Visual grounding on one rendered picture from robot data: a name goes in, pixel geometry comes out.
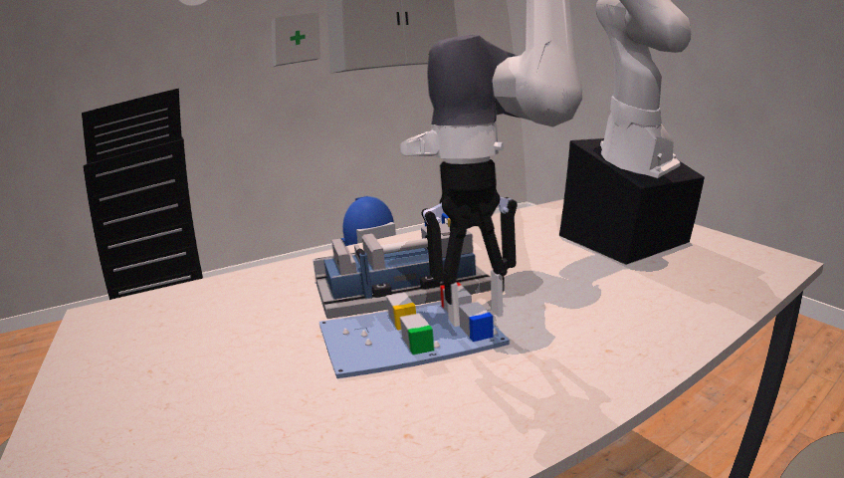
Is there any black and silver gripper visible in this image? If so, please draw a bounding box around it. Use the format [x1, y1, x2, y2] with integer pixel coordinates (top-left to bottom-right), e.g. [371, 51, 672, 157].
[421, 159, 518, 327]

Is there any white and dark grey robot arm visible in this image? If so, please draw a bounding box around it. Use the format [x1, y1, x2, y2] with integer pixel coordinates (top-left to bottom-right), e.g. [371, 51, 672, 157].
[400, 0, 691, 178]

